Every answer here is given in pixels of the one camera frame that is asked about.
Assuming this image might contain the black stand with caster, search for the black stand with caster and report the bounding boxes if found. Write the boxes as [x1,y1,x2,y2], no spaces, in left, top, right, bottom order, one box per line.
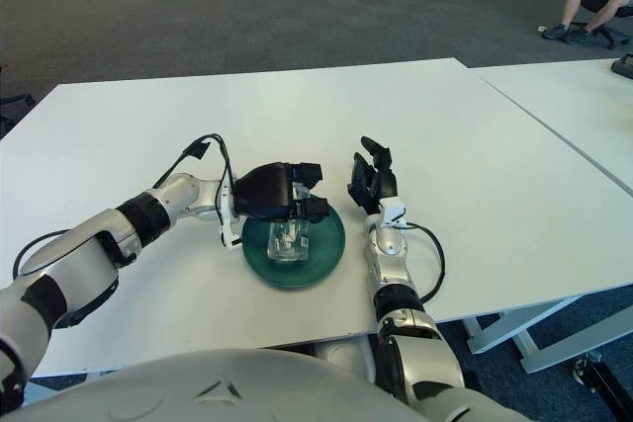
[572,348,633,422]

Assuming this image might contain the black left elbow cable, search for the black left elbow cable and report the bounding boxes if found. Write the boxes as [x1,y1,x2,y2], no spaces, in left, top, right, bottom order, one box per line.
[12,228,75,279]

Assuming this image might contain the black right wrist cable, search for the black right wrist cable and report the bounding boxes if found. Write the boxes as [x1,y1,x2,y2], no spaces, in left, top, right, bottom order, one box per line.
[406,222,445,302]

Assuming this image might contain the grey robot torso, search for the grey robot torso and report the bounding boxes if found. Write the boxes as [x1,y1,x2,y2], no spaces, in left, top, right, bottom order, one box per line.
[0,335,525,422]

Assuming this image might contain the black office chair with armrest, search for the black office chair with armrest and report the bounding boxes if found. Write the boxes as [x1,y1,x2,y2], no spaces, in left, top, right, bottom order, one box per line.
[0,93,36,127]

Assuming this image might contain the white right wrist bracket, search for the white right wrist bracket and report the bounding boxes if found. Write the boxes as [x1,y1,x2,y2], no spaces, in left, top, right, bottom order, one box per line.
[380,197,409,228]

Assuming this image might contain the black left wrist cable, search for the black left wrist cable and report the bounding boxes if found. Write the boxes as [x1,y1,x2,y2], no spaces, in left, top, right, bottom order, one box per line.
[150,133,236,225]

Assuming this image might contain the black office chair under person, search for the black office chair under person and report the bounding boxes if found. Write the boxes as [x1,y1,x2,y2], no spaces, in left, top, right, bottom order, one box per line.
[568,0,633,50]

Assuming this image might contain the white table frame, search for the white table frame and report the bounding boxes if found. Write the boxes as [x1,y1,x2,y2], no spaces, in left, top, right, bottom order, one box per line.
[462,288,633,374]

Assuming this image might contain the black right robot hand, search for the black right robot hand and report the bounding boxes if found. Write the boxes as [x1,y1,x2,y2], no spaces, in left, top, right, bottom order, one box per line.
[346,135,400,215]

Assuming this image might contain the black device on table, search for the black device on table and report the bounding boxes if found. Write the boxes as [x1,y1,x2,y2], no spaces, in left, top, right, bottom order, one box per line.
[610,52,633,78]

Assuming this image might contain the clear plastic water bottle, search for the clear plastic water bottle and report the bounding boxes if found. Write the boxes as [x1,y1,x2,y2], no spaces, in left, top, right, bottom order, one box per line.
[268,183,313,264]

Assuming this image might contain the green round plate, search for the green round plate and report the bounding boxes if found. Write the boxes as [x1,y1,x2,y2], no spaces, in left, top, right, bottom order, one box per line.
[240,204,347,292]

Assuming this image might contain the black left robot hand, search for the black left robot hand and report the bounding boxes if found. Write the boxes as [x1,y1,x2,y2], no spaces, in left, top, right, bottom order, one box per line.
[231,160,330,225]

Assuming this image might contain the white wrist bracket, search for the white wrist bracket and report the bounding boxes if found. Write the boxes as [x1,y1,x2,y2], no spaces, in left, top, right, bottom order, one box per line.
[217,184,243,249]
[380,197,409,228]

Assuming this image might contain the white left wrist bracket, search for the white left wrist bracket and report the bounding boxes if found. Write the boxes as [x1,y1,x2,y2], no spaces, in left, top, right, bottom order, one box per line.
[217,184,243,249]

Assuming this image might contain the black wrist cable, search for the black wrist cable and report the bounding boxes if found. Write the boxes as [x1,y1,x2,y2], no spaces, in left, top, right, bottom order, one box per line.
[406,222,445,302]
[150,133,236,225]

